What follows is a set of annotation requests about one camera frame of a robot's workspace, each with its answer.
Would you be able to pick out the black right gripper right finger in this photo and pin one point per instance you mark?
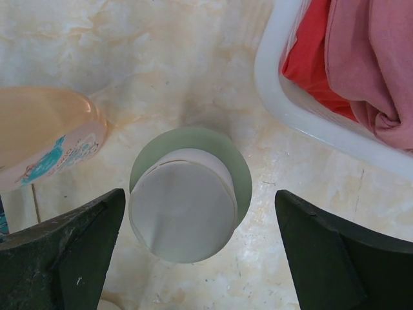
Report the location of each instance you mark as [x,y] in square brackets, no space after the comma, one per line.
[338,264]

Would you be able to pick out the orange lotion bottle pink cap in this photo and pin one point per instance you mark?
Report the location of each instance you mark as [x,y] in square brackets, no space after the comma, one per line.
[44,131]

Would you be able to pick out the green bottle beige cap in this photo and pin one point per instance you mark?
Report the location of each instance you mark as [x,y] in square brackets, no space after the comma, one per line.
[190,188]

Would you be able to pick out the pink cloth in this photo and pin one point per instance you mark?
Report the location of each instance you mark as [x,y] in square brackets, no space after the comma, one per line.
[368,57]

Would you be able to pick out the red cloth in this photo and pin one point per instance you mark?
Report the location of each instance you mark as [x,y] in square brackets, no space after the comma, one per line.
[305,62]

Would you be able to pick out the white plastic basket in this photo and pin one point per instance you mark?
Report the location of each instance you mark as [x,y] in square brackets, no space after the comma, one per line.
[298,110]

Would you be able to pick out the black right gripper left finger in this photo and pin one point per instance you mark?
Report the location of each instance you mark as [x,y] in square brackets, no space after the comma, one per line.
[62,263]

